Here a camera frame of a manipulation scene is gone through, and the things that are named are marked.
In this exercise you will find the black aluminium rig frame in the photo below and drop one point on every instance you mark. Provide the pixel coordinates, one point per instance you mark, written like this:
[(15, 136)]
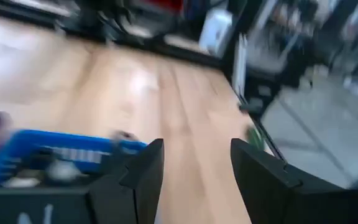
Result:
[(179, 51)]

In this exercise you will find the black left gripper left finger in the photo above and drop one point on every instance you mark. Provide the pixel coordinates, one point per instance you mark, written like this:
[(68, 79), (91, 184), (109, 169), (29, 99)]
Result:
[(141, 186)]

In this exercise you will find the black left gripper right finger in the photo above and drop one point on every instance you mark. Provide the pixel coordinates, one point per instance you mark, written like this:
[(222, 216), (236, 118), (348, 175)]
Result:
[(259, 180)]

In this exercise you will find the blue plastic basket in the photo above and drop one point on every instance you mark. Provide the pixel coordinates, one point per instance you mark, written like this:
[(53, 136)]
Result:
[(73, 140)]

